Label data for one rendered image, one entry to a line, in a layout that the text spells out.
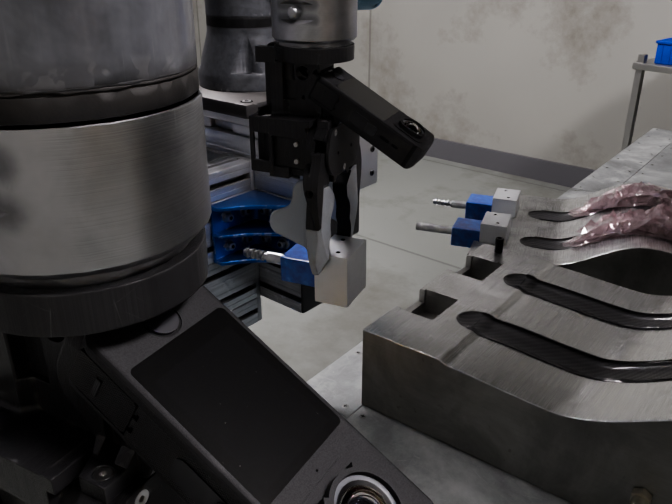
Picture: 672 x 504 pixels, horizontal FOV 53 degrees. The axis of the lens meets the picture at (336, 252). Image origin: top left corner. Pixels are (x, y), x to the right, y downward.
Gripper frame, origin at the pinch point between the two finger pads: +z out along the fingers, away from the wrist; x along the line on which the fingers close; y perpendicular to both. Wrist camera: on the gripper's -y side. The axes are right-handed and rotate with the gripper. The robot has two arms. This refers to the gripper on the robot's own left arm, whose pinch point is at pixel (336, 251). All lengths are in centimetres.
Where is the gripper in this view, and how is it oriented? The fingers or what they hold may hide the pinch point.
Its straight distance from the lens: 67.0
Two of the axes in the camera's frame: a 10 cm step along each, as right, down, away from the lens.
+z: 0.0, 9.1, 4.2
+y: -9.1, -1.7, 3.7
